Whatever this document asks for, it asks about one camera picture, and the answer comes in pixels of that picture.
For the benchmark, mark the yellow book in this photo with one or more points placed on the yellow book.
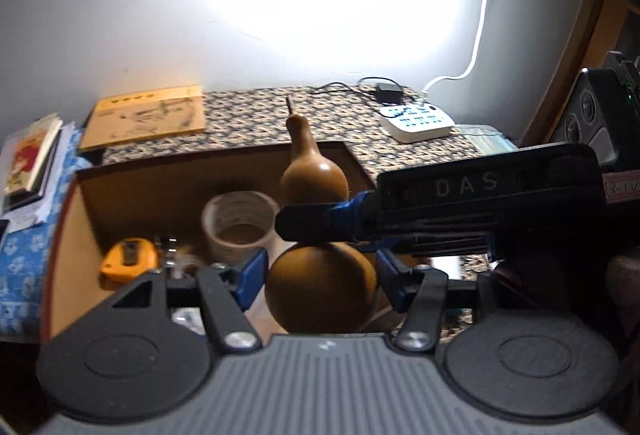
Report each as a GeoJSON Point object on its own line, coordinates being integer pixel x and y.
{"type": "Point", "coordinates": [144, 115]}

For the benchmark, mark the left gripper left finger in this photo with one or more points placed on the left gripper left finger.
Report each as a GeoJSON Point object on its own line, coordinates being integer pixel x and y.
{"type": "Point", "coordinates": [251, 275]}

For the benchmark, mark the stack of books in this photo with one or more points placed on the stack of books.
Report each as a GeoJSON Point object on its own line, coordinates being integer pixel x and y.
{"type": "Point", "coordinates": [32, 164]}

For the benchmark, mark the yellow tape measure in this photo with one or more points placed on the yellow tape measure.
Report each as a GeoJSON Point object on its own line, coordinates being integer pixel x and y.
{"type": "Point", "coordinates": [125, 261]}

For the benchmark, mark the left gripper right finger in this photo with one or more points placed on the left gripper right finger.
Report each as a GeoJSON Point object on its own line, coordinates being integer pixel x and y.
{"type": "Point", "coordinates": [396, 280]}

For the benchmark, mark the light green mat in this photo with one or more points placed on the light green mat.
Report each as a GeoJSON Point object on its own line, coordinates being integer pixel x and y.
{"type": "Point", "coordinates": [486, 139]}

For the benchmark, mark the small silver tape roll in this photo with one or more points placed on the small silver tape roll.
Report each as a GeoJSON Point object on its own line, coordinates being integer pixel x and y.
{"type": "Point", "coordinates": [189, 318]}

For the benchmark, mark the finger of the right gripper blue tape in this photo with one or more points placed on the finger of the right gripper blue tape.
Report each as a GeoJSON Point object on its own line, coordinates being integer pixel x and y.
{"type": "Point", "coordinates": [355, 220]}

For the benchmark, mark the wooden glass cabinet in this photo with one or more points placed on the wooden glass cabinet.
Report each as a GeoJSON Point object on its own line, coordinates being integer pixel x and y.
{"type": "Point", "coordinates": [596, 31]}

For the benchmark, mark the floral patterned tablecloth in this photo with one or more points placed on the floral patterned tablecloth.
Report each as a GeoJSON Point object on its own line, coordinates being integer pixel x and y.
{"type": "Point", "coordinates": [227, 201]}

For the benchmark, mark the black power adapter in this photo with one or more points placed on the black power adapter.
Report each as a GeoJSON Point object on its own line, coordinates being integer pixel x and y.
{"type": "Point", "coordinates": [388, 93]}

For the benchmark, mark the patterned tape roll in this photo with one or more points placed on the patterned tape roll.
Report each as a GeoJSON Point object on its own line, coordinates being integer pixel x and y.
{"type": "Point", "coordinates": [237, 223]}

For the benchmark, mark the white power strip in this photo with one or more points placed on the white power strip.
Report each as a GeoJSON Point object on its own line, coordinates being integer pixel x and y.
{"type": "Point", "coordinates": [415, 122]}

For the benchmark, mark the brown cardboard box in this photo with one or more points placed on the brown cardboard box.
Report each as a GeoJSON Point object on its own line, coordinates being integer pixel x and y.
{"type": "Point", "coordinates": [149, 198]}

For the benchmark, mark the blue floral cloth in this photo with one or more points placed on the blue floral cloth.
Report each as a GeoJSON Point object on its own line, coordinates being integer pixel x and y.
{"type": "Point", "coordinates": [25, 255]}

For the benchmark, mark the brown calabash gourd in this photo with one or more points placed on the brown calabash gourd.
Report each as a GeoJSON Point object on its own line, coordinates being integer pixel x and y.
{"type": "Point", "coordinates": [316, 286]}

